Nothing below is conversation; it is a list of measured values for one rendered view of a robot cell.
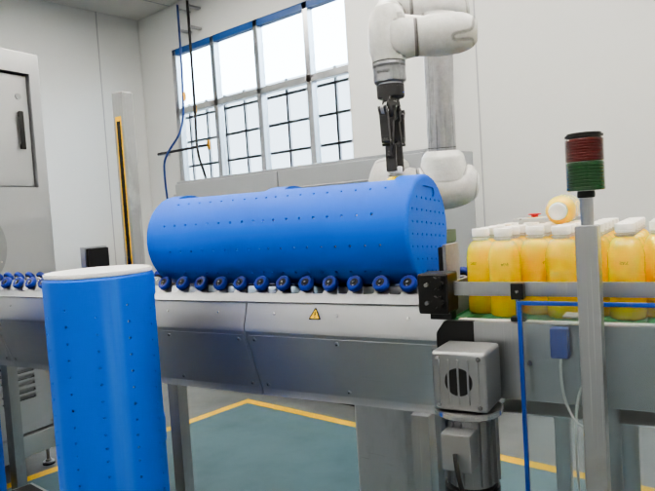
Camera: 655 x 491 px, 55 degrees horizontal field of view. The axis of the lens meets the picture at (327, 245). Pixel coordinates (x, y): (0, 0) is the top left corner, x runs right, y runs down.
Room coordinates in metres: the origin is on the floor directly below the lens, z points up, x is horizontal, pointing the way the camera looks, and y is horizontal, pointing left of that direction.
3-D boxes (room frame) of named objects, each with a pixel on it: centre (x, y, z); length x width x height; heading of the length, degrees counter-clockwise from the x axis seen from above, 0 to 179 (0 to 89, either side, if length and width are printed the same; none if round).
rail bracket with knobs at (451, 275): (1.41, -0.24, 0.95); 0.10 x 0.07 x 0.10; 150
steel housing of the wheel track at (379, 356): (2.13, 0.60, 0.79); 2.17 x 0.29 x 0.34; 60
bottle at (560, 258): (1.32, -0.49, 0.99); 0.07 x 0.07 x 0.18
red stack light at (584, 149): (1.10, -0.46, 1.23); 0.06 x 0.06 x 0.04
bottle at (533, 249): (1.38, -0.46, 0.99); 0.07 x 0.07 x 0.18
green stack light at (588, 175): (1.10, -0.46, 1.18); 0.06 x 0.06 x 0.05
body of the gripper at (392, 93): (1.73, -0.20, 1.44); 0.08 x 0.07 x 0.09; 150
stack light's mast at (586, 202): (1.10, -0.46, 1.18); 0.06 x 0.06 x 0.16
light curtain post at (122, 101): (2.64, 0.81, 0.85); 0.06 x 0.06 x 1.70; 60
